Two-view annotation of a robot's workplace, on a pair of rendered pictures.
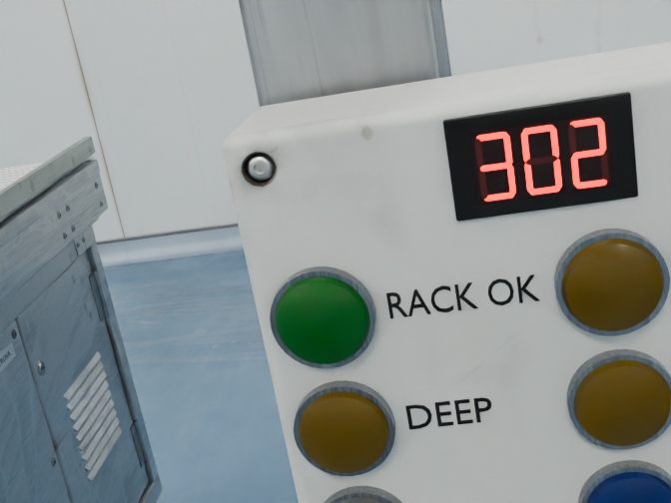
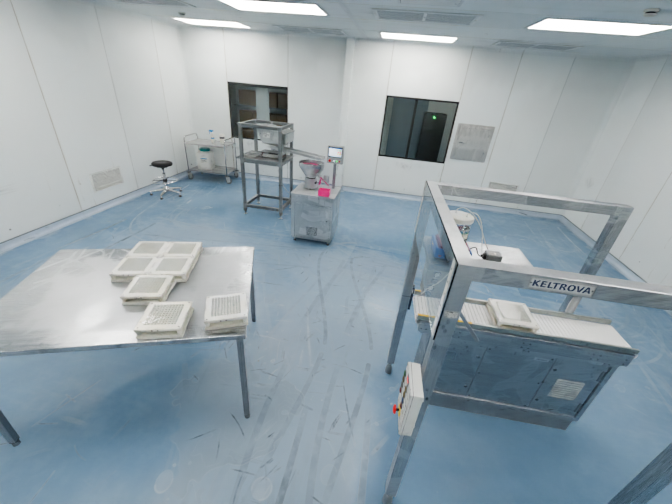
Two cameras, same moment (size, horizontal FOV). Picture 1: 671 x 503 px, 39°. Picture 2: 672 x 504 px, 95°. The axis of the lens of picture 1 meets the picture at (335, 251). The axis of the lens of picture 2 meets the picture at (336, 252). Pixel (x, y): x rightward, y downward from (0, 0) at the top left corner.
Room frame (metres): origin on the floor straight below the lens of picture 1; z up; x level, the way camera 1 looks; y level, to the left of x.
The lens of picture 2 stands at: (-0.14, -0.91, 2.18)
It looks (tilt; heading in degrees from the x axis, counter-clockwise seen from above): 29 degrees down; 87
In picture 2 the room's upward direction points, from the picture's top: 5 degrees clockwise
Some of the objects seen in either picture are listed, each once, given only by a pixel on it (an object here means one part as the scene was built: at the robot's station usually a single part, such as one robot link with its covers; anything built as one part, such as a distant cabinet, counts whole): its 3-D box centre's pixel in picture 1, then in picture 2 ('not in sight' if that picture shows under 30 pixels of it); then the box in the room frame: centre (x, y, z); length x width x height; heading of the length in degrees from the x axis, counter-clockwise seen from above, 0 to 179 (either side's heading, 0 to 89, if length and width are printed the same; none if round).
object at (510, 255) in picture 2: not in sight; (476, 258); (0.80, 0.73, 1.29); 0.62 x 0.38 x 0.04; 171
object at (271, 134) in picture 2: not in sight; (279, 175); (-0.95, 4.16, 0.75); 1.43 x 1.06 x 1.50; 169
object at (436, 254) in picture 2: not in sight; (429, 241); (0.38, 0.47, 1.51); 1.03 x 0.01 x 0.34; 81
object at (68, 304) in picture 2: not in sight; (139, 287); (-1.40, 0.85, 0.81); 1.50 x 1.10 x 0.04; 10
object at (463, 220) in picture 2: not in sight; (457, 227); (0.62, 0.71, 1.50); 0.15 x 0.15 x 0.19
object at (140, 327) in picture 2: not in sight; (165, 315); (-1.05, 0.49, 0.89); 0.25 x 0.24 x 0.02; 98
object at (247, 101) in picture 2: not in sight; (258, 113); (-1.74, 6.37, 1.43); 1.32 x 0.01 x 1.11; 169
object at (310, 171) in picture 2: not in sight; (315, 175); (-0.33, 3.55, 0.95); 0.49 x 0.36 x 0.37; 169
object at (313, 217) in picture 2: not in sight; (315, 214); (-0.30, 3.49, 0.38); 0.63 x 0.57 x 0.76; 169
